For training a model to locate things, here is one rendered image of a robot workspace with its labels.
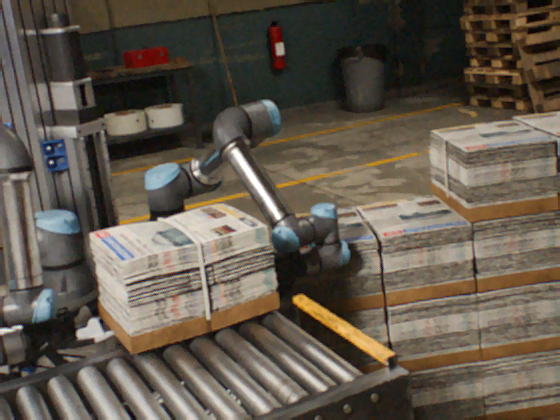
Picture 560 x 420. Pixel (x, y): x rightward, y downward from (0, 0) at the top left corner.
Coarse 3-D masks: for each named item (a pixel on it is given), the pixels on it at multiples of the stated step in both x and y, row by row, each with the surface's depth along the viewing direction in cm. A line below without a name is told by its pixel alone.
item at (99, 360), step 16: (288, 304) 206; (256, 320) 202; (208, 336) 197; (112, 352) 188; (128, 352) 187; (160, 352) 191; (192, 352) 195; (224, 352) 200; (64, 368) 183; (80, 368) 182; (0, 384) 179; (16, 384) 178; (32, 384) 178; (112, 384) 187; (144, 384) 191; (48, 400) 180; (16, 416) 177
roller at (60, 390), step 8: (64, 376) 180; (48, 384) 179; (56, 384) 176; (64, 384) 176; (48, 392) 177; (56, 392) 173; (64, 392) 172; (72, 392) 172; (56, 400) 171; (64, 400) 169; (72, 400) 168; (80, 400) 170; (56, 408) 170; (64, 408) 166; (72, 408) 165; (80, 408) 165; (64, 416) 164; (72, 416) 162; (80, 416) 161; (88, 416) 163
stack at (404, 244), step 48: (384, 240) 240; (432, 240) 242; (480, 240) 245; (528, 240) 248; (336, 288) 241; (384, 288) 246; (528, 288) 251; (336, 336) 244; (384, 336) 246; (432, 336) 250; (480, 336) 253; (528, 336) 255; (432, 384) 253; (480, 384) 256; (528, 384) 258
